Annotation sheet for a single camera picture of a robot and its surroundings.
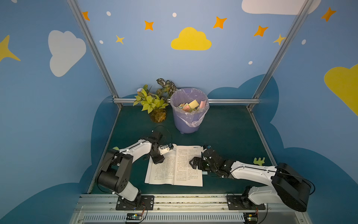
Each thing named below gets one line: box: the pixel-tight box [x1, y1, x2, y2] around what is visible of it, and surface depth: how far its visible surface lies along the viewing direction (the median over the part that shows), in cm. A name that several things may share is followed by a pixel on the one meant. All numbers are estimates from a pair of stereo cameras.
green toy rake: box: [253, 157, 266, 166], surface depth 91 cm
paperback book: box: [144, 143, 203, 188], surface depth 86 cm
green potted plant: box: [133, 78, 177, 123], surface depth 100 cm
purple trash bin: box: [170, 87, 210, 134], surface depth 97 cm
